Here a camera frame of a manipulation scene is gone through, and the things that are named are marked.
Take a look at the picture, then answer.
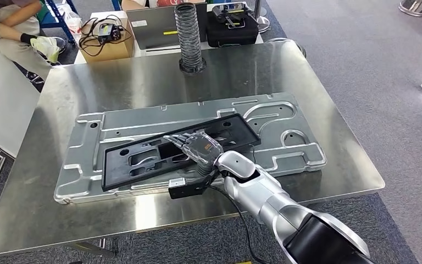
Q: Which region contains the brown cardboard box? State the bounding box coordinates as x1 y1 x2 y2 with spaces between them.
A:
78 10 136 63

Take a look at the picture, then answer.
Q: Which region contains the black charger with cables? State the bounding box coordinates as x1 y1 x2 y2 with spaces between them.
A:
79 14 134 57

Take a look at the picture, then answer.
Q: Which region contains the stamped grey metal plate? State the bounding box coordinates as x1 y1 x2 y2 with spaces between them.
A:
53 92 327 205

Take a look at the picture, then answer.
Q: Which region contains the steel table with white panel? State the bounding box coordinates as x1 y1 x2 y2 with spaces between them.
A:
0 21 41 221

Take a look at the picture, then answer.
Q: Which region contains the metal stanchion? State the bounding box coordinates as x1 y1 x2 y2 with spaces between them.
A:
253 0 271 34

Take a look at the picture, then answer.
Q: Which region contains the person's pale shoe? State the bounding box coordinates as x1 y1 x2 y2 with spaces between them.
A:
30 35 62 64

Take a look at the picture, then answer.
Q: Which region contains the stainless steel workbench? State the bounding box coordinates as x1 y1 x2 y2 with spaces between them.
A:
0 39 386 260

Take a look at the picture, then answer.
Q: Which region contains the person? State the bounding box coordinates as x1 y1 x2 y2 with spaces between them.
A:
0 0 66 92

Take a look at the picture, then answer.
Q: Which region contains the black device with yellow marks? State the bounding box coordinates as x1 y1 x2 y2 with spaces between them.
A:
212 3 254 29

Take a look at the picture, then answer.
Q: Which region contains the black plastic plate frame part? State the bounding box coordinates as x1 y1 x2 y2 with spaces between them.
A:
101 113 262 193

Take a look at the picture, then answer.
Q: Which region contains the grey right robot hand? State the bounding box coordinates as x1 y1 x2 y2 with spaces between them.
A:
162 130 225 168

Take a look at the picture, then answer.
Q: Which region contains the blue metal frame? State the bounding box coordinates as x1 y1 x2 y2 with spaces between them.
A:
38 0 79 46

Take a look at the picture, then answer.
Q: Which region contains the metal stanchion base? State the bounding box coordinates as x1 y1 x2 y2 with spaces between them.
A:
398 0 422 17

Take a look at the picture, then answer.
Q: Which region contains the grey flat board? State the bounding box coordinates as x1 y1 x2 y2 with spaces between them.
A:
126 5 209 51

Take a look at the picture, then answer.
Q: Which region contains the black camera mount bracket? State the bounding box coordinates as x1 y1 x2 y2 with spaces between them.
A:
168 169 222 200

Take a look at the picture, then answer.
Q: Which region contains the clear plastic bag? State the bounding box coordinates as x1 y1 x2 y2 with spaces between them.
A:
56 3 83 41

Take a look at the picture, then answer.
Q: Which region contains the black carry case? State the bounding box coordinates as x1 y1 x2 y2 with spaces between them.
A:
205 3 260 48

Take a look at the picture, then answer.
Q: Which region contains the black camera cable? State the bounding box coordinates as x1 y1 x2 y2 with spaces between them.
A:
208 184 268 264

